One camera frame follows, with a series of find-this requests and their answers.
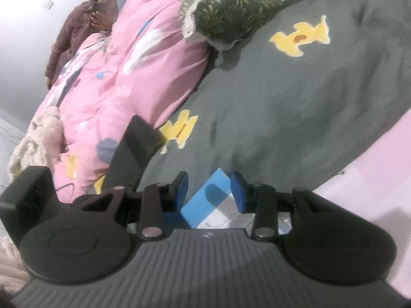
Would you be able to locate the brown garment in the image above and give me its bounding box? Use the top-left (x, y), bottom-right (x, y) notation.
top-left (45, 0), bottom-right (119, 89)

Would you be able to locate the green floral lace-trimmed pillow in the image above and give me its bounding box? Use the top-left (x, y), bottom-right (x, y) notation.
top-left (180, 0), bottom-right (317, 51)

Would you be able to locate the cream knit blanket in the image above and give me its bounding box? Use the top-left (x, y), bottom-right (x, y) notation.
top-left (8, 106), bottom-right (66, 175)

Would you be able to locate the dark grey duck-print quilt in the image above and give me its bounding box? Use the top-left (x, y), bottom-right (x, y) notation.
top-left (138, 0), bottom-right (411, 199)

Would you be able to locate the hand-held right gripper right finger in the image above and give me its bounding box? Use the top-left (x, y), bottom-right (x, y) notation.
top-left (230, 171), bottom-right (341, 242)

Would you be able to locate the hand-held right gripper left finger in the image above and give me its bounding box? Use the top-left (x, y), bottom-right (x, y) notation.
top-left (73, 171), bottom-right (189, 241)

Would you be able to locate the pink printed bedsheet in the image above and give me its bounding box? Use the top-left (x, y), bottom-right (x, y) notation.
top-left (313, 109), bottom-right (411, 299)

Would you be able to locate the pink printed quilt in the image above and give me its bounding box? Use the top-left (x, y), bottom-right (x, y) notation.
top-left (27, 0), bottom-right (212, 206)

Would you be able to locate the light blue checked towel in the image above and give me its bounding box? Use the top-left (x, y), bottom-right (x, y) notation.
top-left (180, 167), bottom-right (291, 234)

